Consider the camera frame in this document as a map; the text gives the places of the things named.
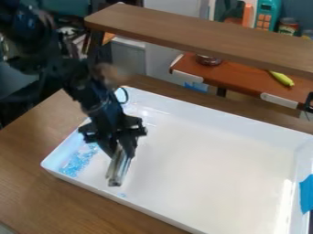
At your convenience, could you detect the dark round toy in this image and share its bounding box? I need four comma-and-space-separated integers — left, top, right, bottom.
194, 53, 225, 67

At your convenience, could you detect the teal toy microwave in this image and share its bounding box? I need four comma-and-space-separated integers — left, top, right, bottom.
253, 0, 283, 32

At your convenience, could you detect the grey tool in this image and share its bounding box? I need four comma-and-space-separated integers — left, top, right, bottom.
104, 143, 135, 187

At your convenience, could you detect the pile of blue bits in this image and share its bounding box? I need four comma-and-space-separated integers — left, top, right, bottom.
59, 142, 102, 178

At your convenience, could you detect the blue tape piece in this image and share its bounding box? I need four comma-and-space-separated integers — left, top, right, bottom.
297, 174, 313, 215

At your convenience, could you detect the yellow toy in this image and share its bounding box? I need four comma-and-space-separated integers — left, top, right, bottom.
267, 69, 297, 88

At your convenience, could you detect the wooden table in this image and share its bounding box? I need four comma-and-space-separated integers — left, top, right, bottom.
82, 2, 313, 79

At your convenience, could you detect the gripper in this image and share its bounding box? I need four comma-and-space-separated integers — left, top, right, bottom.
77, 113, 148, 160

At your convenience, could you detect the white tray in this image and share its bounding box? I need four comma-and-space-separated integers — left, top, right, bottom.
38, 86, 313, 234

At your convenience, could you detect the can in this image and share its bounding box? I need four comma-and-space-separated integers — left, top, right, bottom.
277, 16, 302, 37

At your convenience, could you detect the reddish brown table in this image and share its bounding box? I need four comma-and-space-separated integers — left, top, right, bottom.
167, 51, 313, 112

